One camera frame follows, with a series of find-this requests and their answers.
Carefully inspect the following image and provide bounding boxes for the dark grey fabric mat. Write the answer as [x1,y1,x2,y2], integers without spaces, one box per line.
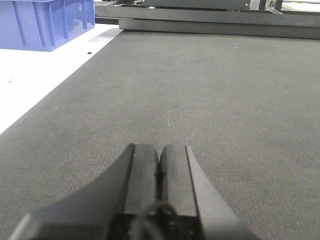
[0,31,320,240]

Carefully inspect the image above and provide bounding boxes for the dark grey stacked boards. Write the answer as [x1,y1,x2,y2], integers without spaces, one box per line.
[95,2,320,40]

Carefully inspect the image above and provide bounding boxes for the blue plastic crate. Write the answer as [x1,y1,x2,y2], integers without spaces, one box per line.
[0,0,95,52]

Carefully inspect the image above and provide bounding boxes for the black metal frame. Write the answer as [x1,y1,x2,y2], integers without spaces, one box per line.
[115,0,320,12]

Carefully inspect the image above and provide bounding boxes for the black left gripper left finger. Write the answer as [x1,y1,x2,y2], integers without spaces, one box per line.
[10,143,158,240]

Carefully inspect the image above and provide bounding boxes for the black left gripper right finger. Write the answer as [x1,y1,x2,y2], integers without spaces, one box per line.
[157,144,258,240]

